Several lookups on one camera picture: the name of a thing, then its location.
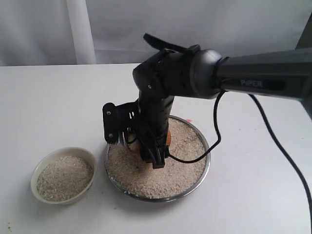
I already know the rice in steel tray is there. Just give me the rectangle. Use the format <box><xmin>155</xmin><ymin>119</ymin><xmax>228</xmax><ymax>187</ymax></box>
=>
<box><xmin>107</xmin><ymin>117</ymin><xmax>207</xmax><ymax>198</ymax></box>

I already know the brown wooden cup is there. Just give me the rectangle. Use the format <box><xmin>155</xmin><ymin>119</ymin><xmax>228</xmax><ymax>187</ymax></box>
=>
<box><xmin>127</xmin><ymin>130</ymin><xmax>171</xmax><ymax>155</ymax></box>

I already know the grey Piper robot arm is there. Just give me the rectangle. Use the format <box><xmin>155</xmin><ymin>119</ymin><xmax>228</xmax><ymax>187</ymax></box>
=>
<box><xmin>102</xmin><ymin>49</ymin><xmax>312</xmax><ymax>169</ymax></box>

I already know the black cable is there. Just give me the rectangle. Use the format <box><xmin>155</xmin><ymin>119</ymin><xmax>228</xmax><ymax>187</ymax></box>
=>
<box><xmin>143</xmin><ymin>33</ymin><xmax>312</xmax><ymax>220</ymax></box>

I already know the white ceramic bowl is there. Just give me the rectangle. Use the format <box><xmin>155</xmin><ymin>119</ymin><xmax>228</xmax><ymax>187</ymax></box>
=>
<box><xmin>30</xmin><ymin>147</ymin><xmax>97</xmax><ymax>205</ymax></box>

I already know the dark frame post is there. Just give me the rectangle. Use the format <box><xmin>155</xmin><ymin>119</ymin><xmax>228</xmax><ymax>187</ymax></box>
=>
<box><xmin>296</xmin><ymin>15</ymin><xmax>312</xmax><ymax>49</ymax></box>

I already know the white backdrop curtain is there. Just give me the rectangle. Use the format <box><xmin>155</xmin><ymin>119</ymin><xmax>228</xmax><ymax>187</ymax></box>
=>
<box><xmin>0</xmin><ymin>0</ymin><xmax>312</xmax><ymax>66</ymax></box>

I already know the rice in white bowl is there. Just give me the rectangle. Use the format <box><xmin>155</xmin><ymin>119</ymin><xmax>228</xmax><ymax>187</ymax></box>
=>
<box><xmin>37</xmin><ymin>156</ymin><xmax>94</xmax><ymax>202</ymax></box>

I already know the round steel tray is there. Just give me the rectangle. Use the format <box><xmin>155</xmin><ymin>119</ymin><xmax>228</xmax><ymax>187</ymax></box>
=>
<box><xmin>105</xmin><ymin>115</ymin><xmax>212</xmax><ymax>203</ymax></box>

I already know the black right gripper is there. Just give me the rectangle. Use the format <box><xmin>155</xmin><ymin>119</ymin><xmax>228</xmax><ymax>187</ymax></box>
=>
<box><xmin>102</xmin><ymin>93</ymin><xmax>174</xmax><ymax>169</ymax></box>

